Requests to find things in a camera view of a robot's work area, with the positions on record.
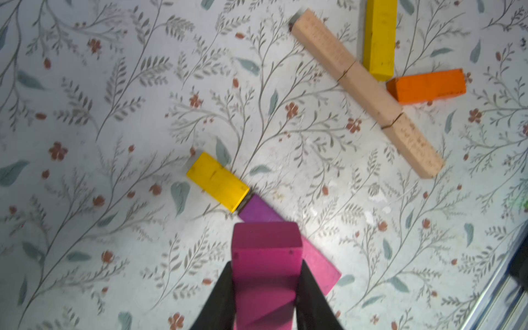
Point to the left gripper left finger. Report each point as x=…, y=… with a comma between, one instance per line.
x=219, y=311

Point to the natural wood block long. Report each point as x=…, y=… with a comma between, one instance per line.
x=321, y=43

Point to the yellow thin block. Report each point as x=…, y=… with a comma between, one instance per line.
x=379, y=38

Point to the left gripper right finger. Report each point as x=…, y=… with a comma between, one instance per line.
x=312, y=309

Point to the purple block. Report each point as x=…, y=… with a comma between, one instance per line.
x=256, y=210

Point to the magenta block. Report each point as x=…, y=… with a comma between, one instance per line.
x=266, y=265
x=324, y=271

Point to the orange block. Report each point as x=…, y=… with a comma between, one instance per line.
x=423, y=88

